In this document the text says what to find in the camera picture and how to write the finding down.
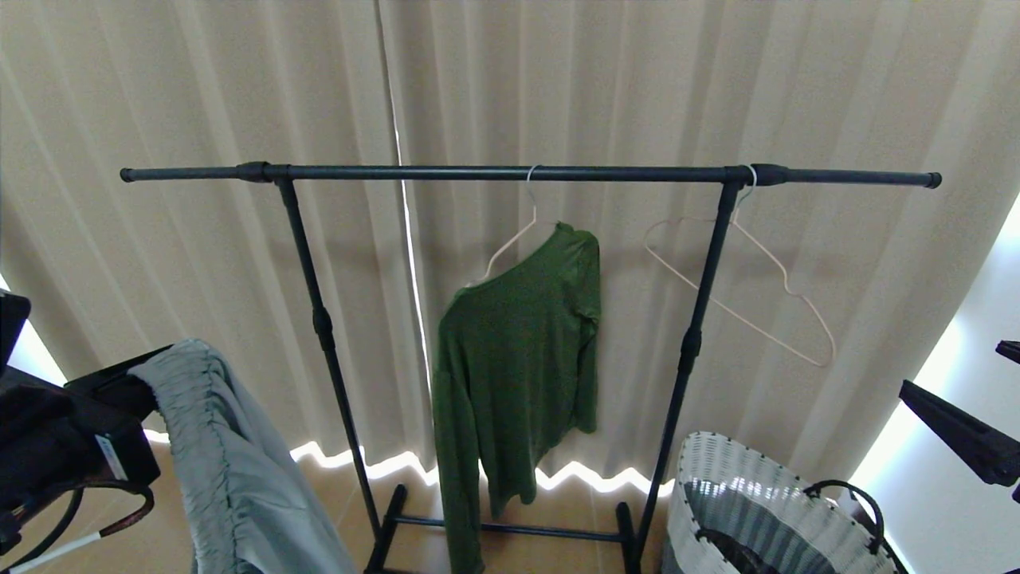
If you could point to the white laundry basket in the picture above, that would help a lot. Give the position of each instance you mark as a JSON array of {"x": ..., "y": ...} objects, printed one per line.
[{"x": 741, "y": 470}]

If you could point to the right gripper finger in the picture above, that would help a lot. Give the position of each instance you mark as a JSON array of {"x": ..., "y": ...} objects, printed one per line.
[
  {"x": 972, "y": 438},
  {"x": 1012, "y": 351}
]

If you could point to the black clothes rack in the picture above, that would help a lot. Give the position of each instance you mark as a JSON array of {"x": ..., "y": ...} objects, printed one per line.
[{"x": 558, "y": 172}]

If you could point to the pale grey shorts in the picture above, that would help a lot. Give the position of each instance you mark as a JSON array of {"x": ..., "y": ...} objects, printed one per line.
[{"x": 223, "y": 478}]

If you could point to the green long-sleeved shirt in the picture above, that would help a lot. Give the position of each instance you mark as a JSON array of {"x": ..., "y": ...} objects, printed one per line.
[{"x": 518, "y": 359}]

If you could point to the pink clothes hanger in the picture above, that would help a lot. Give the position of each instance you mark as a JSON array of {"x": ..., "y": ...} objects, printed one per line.
[
  {"x": 532, "y": 203},
  {"x": 832, "y": 347}
]

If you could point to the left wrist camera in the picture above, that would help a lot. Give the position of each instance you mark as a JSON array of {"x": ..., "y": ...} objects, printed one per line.
[{"x": 12, "y": 327}]

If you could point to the beige curtain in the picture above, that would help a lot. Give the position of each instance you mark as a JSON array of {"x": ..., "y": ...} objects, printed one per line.
[{"x": 199, "y": 96}]

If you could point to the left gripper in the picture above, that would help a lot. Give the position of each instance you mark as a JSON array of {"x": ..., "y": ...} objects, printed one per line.
[{"x": 48, "y": 446}]

